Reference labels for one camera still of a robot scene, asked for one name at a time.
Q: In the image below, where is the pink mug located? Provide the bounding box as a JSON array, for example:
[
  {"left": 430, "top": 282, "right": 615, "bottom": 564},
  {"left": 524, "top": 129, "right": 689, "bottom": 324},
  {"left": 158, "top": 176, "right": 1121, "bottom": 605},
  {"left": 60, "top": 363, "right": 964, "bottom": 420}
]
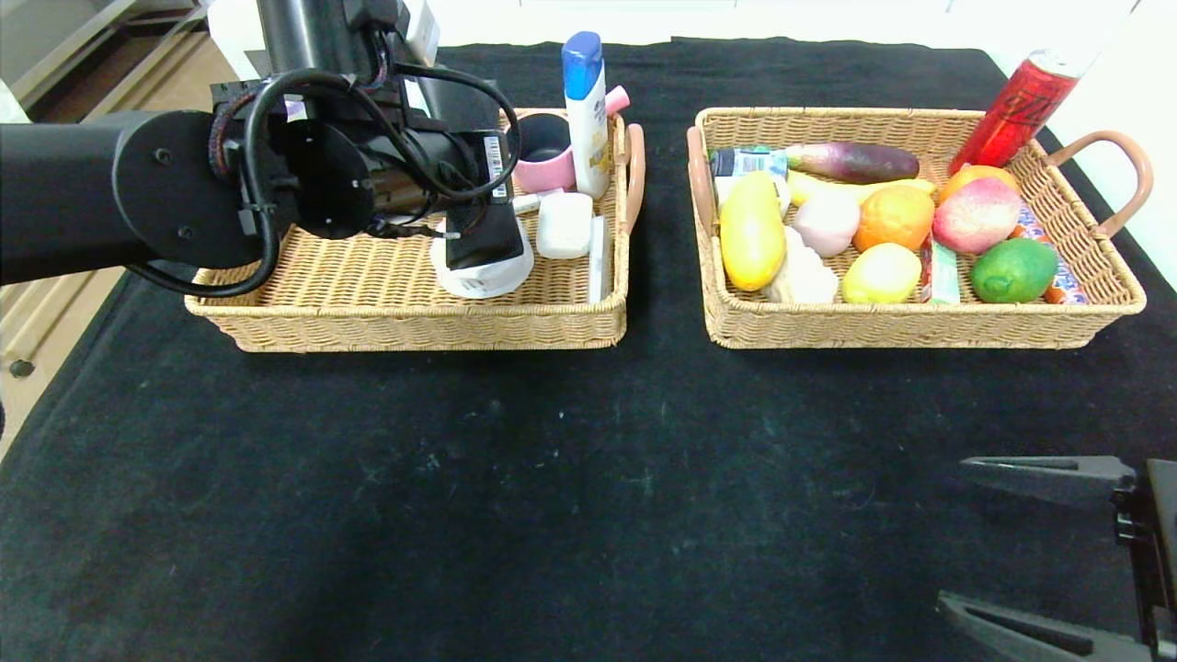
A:
[{"left": 509, "top": 87, "right": 632, "bottom": 195}]

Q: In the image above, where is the green lime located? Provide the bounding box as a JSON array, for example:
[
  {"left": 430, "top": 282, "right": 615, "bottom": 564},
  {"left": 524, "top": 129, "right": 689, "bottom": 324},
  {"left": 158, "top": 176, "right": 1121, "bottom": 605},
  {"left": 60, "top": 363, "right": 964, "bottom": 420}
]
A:
[{"left": 968, "top": 238, "right": 1058, "bottom": 305}]

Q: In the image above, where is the purple eggplant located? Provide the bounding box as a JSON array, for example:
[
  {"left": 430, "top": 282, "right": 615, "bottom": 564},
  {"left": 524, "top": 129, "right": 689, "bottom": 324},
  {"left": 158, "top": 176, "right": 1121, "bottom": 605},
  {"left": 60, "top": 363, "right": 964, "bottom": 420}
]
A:
[{"left": 783, "top": 143, "right": 920, "bottom": 186}]

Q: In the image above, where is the red soda can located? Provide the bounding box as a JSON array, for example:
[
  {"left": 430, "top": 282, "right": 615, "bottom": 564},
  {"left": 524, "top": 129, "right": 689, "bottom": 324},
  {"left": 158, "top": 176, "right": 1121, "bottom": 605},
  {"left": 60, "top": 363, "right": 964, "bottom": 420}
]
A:
[{"left": 947, "top": 50, "right": 1084, "bottom": 177}]

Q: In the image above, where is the yellow oval bread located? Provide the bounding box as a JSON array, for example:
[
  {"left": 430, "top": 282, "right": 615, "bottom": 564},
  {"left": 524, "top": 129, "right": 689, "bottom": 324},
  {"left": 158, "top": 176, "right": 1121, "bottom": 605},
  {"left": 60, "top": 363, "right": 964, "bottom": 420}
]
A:
[{"left": 718, "top": 173, "right": 788, "bottom": 293}]

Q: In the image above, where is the green snack packet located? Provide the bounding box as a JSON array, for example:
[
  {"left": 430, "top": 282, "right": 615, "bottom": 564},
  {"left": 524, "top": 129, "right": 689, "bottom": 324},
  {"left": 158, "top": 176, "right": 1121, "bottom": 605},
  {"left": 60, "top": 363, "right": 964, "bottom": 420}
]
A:
[{"left": 920, "top": 239, "right": 960, "bottom": 305}]

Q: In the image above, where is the yellow green lemon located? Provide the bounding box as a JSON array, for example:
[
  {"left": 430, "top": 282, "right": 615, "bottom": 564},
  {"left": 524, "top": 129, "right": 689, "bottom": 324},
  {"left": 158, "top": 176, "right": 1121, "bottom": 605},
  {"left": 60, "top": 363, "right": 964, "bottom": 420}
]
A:
[{"left": 841, "top": 243, "right": 923, "bottom": 305}]

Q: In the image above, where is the wicker basket with brown handles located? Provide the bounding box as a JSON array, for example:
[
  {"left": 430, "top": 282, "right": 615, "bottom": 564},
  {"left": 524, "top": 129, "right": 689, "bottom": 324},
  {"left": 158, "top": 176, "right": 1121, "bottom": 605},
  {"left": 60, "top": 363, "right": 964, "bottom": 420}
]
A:
[
  {"left": 184, "top": 108, "right": 646, "bottom": 354},
  {"left": 685, "top": 108, "right": 1152, "bottom": 350}
]

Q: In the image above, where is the white shampoo bottle blue cap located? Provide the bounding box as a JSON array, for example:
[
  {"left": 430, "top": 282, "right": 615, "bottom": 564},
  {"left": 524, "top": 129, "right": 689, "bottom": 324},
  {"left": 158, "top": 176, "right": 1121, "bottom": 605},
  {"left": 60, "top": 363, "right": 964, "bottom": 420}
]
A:
[{"left": 562, "top": 32, "right": 611, "bottom": 200}]

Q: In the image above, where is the pink peach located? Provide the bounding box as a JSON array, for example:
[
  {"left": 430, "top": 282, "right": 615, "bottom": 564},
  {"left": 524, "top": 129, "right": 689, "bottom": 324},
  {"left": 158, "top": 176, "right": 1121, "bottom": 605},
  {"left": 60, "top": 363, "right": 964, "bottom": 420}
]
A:
[{"left": 930, "top": 177, "right": 1021, "bottom": 256}]

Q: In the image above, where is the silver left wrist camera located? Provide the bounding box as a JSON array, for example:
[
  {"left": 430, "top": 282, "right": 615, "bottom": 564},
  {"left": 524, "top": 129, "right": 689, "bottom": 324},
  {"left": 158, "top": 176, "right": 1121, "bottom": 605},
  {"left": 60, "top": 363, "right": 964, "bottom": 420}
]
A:
[{"left": 403, "top": 0, "right": 441, "bottom": 67}]

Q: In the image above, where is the white table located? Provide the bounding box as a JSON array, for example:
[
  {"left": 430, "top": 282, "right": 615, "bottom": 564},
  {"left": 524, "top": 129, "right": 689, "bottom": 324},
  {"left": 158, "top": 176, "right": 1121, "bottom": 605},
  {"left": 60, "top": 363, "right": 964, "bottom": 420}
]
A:
[{"left": 210, "top": 0, "right": 976, "bottom": 93}]

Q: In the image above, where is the striped bread roll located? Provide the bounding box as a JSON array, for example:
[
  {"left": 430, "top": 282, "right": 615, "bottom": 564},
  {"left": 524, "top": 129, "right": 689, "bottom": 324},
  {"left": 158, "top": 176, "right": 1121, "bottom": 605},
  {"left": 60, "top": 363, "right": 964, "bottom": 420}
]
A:
[{"left": 768, "top": 228, "right": 842, "bottom": 305}]

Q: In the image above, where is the yellow banana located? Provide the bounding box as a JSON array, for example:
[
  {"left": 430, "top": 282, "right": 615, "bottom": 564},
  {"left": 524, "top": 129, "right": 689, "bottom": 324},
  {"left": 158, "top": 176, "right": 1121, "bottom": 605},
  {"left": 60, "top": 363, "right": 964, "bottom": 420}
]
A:
[{"left": 786, "top": 171, "right": 935, "bottom": 209}]

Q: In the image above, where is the white soap bar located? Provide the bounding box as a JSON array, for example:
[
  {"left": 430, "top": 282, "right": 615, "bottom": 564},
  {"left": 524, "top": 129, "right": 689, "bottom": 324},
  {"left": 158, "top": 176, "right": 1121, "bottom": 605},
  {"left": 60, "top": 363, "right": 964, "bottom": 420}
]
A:
[{"left": 535, "top": 193, "right": 595, "bottom": 260}]

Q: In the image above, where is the grey shelf frame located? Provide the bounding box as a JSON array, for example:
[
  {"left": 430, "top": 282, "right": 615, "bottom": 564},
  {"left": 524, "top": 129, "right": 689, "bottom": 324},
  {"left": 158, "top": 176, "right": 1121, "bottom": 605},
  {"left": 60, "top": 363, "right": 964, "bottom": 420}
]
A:
[{"left": 0, "top": 0, "right": 217, "bottom": 120}]

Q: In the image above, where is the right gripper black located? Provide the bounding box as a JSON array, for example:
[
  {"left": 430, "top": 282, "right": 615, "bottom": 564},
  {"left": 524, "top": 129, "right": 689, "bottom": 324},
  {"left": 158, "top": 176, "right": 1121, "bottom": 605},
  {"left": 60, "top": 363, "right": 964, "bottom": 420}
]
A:
[{"left": 935, "top": 455, "right": 1177, "bottom": 662}]

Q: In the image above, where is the pinkish grey ball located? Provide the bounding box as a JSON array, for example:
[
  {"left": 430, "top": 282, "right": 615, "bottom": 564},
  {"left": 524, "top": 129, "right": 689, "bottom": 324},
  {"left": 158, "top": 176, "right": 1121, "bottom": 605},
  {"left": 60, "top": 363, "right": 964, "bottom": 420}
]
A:
[{"left": 792, "top": 190, "right": 863, "bottom": 259}]

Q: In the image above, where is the small blue carton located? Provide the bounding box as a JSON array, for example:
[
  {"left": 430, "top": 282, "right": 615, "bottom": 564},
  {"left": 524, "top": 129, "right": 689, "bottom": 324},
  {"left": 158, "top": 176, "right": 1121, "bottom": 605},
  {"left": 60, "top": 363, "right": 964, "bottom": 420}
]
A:
[{"left": 708, "top": 147, "right": 789, "bottom": 182}]

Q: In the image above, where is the thin white plastic case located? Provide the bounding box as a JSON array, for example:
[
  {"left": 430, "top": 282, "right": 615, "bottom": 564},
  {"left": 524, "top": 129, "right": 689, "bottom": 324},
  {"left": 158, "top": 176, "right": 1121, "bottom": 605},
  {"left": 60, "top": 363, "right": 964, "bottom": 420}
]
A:
[{"left": 587, "top": 215, "right": 610, "bottom": 304}]

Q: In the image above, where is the small white green carton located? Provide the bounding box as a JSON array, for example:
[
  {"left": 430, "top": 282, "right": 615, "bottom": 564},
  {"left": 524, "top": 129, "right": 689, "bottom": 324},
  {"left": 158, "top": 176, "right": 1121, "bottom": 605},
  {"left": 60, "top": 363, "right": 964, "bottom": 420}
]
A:
[{"left": 714, "top": 175, "right": 793, "bottom": 222}]

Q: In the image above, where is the white round pad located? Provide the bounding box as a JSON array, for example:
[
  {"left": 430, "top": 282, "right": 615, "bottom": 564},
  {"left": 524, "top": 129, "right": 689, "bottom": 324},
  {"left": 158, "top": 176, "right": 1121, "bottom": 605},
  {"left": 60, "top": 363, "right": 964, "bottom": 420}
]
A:
[{"left": 429, "top": 216, "right": 536, "bottom": 301}]

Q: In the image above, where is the orange blue snack packet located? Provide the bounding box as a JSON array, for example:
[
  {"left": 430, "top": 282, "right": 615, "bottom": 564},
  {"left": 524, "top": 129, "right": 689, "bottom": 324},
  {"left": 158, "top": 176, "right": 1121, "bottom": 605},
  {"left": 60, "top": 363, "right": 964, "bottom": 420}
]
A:
[{"left": 1007, "top": 205, "right": 1088, "bottom": 306}]

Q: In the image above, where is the black left camera cable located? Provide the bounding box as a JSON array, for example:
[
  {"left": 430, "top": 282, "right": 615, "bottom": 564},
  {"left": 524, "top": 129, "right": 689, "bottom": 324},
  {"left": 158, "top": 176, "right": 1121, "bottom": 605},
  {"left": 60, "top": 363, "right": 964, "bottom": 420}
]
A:
[{"left": 127, "top": 63, "right": 523, "bottom": 300}]

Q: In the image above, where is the orange fruit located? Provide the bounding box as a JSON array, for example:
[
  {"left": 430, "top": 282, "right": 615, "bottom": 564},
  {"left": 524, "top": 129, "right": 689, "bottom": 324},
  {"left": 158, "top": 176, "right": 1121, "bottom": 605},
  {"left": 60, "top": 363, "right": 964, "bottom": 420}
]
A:
[{"left": 852, "top": 185, "right": 935, "bottom": 254}]

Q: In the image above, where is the black table cloth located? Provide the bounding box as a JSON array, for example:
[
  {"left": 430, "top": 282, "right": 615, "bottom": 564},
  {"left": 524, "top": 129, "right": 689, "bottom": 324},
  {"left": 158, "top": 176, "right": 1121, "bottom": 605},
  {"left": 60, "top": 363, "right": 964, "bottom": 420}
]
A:
[{"left": 0, "top": 39, "right": 1177, "bottom": 662}]

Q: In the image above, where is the wooden rolling rack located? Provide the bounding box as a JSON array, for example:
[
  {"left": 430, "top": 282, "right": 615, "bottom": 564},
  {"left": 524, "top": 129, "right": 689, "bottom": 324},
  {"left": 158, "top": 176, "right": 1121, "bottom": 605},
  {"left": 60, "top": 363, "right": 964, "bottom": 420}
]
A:
[{"left": 0, "top": 271, "right": 120, "bottom": 380}]

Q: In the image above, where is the black pouch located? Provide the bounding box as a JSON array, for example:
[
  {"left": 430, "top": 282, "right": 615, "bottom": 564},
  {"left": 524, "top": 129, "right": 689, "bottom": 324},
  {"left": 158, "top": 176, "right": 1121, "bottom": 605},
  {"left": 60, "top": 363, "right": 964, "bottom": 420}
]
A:
[{"left": 428, "top": 78, "right": 526, "bottom": 271}]

